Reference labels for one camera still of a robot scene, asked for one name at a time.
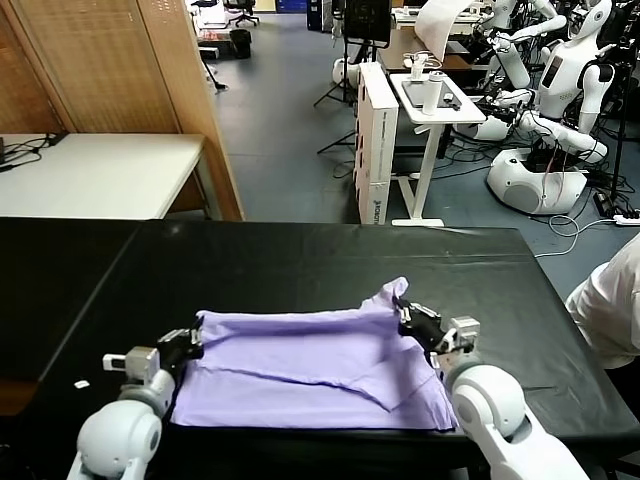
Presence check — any black monitor tripod stand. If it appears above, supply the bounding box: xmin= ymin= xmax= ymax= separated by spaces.
xmin=313 ymin=39 xmax=381 ymax=109

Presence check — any black trash bin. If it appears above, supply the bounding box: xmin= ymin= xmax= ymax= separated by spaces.
xmin=229 ymin=29 xmax=252 ymax=60

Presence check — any black monitor panel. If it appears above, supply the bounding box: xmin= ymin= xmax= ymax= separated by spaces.
xmin=344 ymin=0 xmax=392 ymax=50

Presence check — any brown wooden desk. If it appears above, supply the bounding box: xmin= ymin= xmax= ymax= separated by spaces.
xmin=377 ymin=30 xmax=489 ymax=75

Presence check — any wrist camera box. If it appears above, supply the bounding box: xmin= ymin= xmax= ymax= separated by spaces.
xmin=442 ymin=315 xmax=481 ymax=354
xmin=102 ymin=346 xmax=162 ymax=387

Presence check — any white tumbler bottle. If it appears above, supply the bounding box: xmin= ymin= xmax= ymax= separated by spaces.
xmin=422 ymin=71 xmax=445 ymax=116

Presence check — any black covered side table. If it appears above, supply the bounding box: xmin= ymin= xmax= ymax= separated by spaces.
xmin=0 ymin=217 xmax=146 ymax=382

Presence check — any white curved sheet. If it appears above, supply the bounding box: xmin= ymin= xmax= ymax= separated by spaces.
xmin=414 ymin=0 xmax=474 ymax=64

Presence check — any white standing desk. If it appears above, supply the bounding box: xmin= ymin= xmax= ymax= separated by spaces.
xmin=388 ymin=72 xmax=487 ymax=227

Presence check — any white floor cable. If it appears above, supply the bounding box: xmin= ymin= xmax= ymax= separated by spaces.
xmin=534 ymin=214 xmax=621 ymax=260

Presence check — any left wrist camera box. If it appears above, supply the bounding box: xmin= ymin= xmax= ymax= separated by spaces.
xmin=102 ymin=346 xmax=162 ymax=387

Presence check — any white table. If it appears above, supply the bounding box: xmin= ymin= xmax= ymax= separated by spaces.
xmin=0 ymin=133 xmax=222 ymax=222

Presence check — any black camera tripod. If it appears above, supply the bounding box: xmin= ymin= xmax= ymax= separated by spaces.
xmin=202 ymin=59 xmax=229 ymax=95

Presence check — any lavender t-shirt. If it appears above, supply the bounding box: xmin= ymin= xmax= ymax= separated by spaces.
xmin=169 ymin=276 xmax=459 ymax=432

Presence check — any person in white shirt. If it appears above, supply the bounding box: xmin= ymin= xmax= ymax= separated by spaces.
xmin=564 ymin=230 xmax=640 ymax=371

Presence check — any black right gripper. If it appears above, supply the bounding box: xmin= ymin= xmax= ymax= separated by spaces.
xmin=392 ymin=297 xmax=450 ymax=357

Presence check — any black light stand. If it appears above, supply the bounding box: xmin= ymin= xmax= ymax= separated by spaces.
xmin=594 ymin=29 xmax=640 ymax=216

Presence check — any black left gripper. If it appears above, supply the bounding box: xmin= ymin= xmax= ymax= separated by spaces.
xmin=156 ymin=325 xmax=206 ymax=375

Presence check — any black table cover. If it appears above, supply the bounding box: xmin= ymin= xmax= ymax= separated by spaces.
xmin=29 ymin=219 xmax=640 ymax=454

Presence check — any wooden folding screen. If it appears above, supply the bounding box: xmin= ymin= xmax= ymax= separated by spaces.
xmin=0 ymin=0 xmax=246 ymax=222

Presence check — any white humanoid robot with base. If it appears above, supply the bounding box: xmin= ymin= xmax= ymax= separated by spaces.
xmin=452 ymin=0 xmax=617 ymax=217

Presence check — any grey tablet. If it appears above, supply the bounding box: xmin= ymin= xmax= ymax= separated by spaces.
xmin=401 ymin=79 xmax=431 ymax=109

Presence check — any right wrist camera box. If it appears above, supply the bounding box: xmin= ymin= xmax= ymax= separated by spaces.
xmin=442 ymin=315 xmax=481 ymax=354

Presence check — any black office chair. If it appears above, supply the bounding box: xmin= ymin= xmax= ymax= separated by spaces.
xmin=222 ymin=0 xmax=260 ymax=29

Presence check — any black cable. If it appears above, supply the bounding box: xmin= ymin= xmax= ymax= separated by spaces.
xmin=0 ymin=137 xmax=51 ymax=174

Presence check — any tall white cardboard box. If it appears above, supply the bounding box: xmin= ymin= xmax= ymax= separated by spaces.
xmin=352 ymin=62 xmax=400 ymax=225

